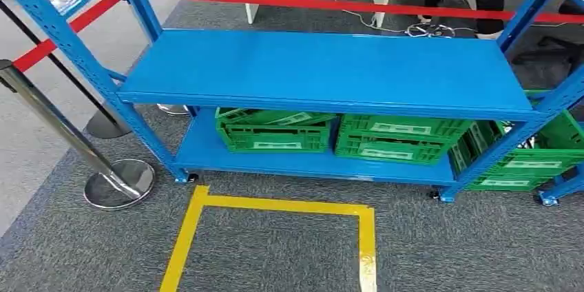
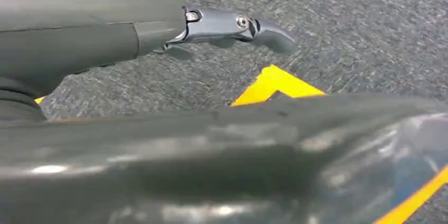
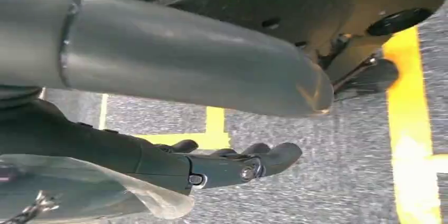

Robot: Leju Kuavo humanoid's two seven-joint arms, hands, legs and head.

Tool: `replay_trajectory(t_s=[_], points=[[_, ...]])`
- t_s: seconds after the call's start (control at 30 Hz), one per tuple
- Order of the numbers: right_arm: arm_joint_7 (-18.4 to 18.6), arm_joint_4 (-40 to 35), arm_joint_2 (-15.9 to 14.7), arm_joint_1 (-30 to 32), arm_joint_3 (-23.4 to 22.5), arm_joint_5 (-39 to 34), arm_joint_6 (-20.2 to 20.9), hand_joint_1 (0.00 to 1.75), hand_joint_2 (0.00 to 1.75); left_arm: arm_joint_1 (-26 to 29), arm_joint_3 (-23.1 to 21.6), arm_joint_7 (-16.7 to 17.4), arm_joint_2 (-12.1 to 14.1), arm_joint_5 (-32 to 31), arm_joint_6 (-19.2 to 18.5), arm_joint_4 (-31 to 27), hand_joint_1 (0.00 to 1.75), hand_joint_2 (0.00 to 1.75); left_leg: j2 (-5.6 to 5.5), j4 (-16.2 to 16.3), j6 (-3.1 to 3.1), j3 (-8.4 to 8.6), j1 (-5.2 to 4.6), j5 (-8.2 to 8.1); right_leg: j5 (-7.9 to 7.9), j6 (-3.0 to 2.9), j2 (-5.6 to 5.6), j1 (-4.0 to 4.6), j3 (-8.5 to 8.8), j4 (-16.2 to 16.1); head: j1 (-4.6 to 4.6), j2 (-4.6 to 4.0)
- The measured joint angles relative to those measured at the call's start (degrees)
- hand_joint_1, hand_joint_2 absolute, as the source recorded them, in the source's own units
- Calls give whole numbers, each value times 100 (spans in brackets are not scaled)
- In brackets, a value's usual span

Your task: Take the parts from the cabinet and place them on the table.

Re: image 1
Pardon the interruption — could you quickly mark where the red barrier belt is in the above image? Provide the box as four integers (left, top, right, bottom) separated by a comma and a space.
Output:
12, 0, 584, 73

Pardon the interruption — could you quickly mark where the black chair base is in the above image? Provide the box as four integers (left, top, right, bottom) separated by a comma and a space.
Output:
510, 36, 584, 90

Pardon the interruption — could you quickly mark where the green plastic crate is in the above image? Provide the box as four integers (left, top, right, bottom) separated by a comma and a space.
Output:
465, 169, 581, 193
214, 107, 339, 154
448, 90, 584, 177
334, 113, 475, 166

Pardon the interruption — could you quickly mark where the black barrier stanchion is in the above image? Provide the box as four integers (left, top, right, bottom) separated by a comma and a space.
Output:
0, 0, 133, 140

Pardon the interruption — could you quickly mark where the blue metal shelf rack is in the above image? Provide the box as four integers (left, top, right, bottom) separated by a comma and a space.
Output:
0, 0, 584, 204
538, 171, 584, 207

